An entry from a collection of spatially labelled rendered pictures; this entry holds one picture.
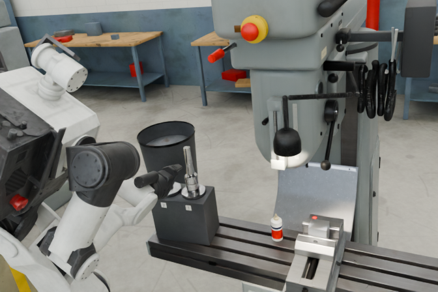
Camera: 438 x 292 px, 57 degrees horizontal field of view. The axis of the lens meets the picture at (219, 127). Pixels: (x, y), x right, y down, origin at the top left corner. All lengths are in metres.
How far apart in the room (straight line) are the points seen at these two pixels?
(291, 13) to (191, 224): 0.90
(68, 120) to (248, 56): 0.47
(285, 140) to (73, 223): 0.54
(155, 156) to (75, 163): 2.27
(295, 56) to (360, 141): 0.69
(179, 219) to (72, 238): 0.61
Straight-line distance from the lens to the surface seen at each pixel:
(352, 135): 1.63
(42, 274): 1.31
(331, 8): 0.92
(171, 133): 3.53
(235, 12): 0.95
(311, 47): 1.02
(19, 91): 1.03
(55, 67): 0.97
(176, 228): 1.57
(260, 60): 1.06
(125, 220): 1.19
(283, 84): 1.10
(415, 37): 1.32
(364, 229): 1.89
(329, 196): 1.71
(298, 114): 1.12
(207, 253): 1.54
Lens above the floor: 1.93
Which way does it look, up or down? 24 degrees down
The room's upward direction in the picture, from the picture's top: 7 degrees counter-clockwise
